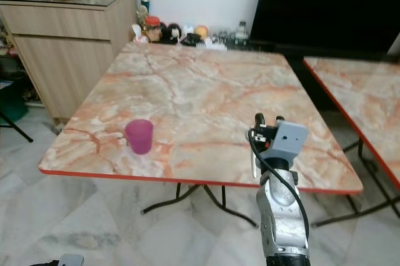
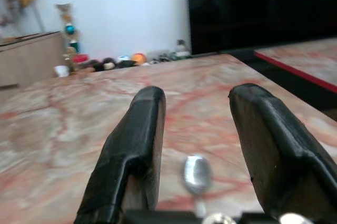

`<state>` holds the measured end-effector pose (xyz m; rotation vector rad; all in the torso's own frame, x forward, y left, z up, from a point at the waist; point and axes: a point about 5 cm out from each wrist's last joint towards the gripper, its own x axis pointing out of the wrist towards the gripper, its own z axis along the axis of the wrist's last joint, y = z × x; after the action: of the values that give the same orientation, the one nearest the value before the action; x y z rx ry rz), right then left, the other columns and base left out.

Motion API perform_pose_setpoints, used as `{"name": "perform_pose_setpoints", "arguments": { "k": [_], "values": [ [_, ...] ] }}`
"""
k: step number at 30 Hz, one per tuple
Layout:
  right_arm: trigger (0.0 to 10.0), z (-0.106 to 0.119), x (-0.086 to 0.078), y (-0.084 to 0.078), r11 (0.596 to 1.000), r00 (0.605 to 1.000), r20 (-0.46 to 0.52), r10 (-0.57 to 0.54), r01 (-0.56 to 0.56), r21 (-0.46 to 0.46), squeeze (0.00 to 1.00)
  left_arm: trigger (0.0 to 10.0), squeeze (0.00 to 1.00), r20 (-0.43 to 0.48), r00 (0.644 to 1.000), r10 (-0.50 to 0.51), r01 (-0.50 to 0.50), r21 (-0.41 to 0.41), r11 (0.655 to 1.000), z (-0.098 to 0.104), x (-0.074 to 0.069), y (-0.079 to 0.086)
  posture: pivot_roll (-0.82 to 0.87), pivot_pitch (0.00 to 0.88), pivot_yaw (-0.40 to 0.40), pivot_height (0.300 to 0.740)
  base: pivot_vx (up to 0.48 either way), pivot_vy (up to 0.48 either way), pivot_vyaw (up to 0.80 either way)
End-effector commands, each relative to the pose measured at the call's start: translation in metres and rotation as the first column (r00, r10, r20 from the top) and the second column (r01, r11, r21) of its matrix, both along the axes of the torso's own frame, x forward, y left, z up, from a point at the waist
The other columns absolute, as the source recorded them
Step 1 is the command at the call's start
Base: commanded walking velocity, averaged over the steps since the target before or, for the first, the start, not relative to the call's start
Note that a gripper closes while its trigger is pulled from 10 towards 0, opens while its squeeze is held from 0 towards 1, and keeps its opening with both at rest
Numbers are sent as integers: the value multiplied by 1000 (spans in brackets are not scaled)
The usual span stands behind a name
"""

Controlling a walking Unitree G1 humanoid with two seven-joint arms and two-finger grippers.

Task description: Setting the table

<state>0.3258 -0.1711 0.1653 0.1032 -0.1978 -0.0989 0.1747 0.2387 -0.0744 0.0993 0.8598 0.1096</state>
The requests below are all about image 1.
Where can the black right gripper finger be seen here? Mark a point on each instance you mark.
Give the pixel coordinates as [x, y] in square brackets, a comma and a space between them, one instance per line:
[259, 121]
[280, 119]

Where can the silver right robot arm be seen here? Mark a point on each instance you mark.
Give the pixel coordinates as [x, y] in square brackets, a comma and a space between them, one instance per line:
[281, 216]

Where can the silver metal spoon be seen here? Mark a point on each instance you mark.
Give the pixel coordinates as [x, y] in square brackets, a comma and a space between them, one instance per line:
[254, 163]

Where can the large marble folding table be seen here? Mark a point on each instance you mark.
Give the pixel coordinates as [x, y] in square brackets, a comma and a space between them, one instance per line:
[194, 91]

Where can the small marble folding table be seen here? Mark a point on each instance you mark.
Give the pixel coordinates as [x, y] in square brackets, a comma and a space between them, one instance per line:
[362, 97]

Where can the green storage box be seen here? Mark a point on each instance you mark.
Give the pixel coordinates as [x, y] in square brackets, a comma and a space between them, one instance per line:
[12, 100]

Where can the orange round toy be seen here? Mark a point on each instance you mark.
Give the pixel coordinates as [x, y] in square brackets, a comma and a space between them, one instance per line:
[201, 31]

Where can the purple plastic cup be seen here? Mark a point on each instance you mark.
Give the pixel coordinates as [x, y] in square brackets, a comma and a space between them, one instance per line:
[139, 138]

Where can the black television screen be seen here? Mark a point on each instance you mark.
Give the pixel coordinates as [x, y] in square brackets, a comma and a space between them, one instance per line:
[325, 4]

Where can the black round eared toy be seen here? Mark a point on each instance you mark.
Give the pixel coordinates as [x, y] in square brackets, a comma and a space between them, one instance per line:
[170, 33]

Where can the red capped jar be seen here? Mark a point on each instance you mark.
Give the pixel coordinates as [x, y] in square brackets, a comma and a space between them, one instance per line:
[152, 27]

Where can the light wooden cabinet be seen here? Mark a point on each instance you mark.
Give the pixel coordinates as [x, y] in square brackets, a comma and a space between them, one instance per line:
[69, 60]

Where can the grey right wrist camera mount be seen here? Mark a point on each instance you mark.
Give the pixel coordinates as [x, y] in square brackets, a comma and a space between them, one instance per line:
[289, 138]

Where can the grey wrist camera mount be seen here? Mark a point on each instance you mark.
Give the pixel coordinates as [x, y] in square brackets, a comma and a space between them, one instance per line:
[289, 138]
[72, 260]

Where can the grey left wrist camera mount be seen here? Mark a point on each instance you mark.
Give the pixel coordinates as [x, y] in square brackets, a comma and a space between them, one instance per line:
[72, 260]

